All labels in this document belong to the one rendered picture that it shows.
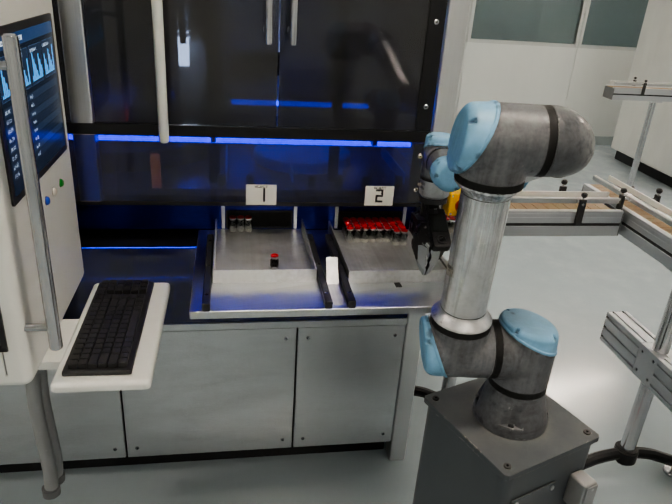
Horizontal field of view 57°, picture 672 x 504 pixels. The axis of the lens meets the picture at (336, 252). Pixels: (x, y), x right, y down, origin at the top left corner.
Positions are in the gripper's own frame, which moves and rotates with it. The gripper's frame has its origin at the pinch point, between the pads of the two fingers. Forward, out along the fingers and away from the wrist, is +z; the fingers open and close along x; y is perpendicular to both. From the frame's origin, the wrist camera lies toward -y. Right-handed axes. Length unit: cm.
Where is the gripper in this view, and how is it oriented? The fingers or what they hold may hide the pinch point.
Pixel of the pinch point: (425, 271)
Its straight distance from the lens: 160.2
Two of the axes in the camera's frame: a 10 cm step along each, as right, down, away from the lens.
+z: -0.6, 9.1, 4.1
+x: -9.9, 0.1, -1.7
